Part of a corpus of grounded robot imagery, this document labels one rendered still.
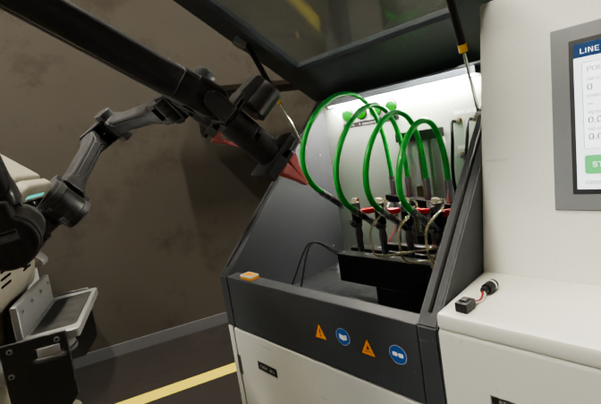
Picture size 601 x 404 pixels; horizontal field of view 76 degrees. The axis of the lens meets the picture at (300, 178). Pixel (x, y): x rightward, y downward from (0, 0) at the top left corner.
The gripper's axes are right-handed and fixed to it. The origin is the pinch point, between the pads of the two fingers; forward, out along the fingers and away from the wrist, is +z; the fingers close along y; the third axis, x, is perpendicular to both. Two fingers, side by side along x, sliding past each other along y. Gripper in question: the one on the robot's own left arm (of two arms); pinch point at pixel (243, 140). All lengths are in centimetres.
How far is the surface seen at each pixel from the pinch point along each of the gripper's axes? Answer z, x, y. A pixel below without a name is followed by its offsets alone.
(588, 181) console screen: 49, -4, -55
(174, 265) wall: 36, 1, 218
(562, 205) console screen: 50, -1, -51
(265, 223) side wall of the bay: 23.6, 5.4, 26.1
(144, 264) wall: 17, 10, 221
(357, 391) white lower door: 48, 41, -13
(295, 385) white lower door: 46, 44, 9
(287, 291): 29.0, 27.0, 0.2
